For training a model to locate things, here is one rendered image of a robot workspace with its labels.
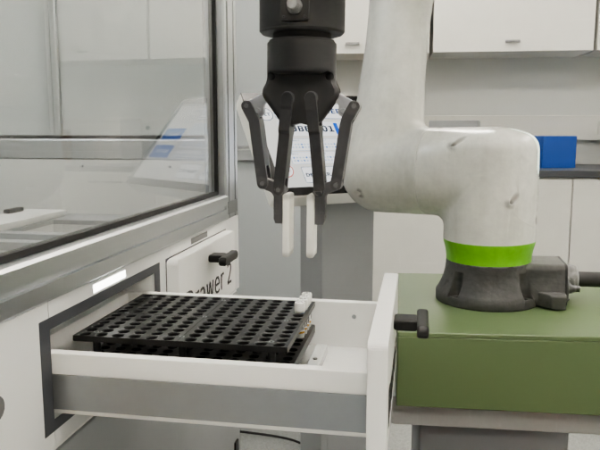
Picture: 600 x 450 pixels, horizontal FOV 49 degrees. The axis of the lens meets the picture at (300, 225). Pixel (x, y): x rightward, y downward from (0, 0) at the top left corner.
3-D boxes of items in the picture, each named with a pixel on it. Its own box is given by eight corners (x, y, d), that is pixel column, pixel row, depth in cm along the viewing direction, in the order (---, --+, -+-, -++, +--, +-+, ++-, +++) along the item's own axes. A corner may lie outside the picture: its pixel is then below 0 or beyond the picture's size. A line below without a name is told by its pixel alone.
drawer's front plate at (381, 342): (396, 355, 86) (398, 271, 84) (386, 465, 58) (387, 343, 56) (383, 354, 86) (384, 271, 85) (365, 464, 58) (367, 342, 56)
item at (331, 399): (382, 347, 84) (383, 301, 83) (366, 439, 59) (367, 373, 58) (88, 331, 91) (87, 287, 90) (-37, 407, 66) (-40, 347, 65)
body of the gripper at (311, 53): (255, 33, 69) (254, 124, 70) (337, 32, 67) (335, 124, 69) (270, 43, 76) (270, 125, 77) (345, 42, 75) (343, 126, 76)
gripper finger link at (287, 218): (288, 194, 73) (282, 194, 73) (288, 257, 74) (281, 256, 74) (294, 192, 76) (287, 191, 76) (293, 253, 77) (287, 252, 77)
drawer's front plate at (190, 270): (235, 289, 122) (234, 229, 120) (179, 337, 94) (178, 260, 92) (226, 288, 122) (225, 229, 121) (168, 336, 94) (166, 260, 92)
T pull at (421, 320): (428, 320, 74) (428, 307, 73) (429, 340, 66) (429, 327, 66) (395, 318, 74) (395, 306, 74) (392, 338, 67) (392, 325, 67)
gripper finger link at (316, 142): (307, 95, 74) (320, 93, 74) (318, 194, 76) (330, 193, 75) (302, 93, 71) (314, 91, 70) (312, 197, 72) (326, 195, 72)
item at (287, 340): (315, 306, 81) (315, 301, 81) (287, 353, 64) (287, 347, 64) (300, 305, 81) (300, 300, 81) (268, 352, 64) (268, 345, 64)
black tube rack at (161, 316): (314, 352, 82) (315, 301, 81) (287, 411, 65) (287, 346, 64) (144, 342, 86) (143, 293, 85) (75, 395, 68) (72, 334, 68)
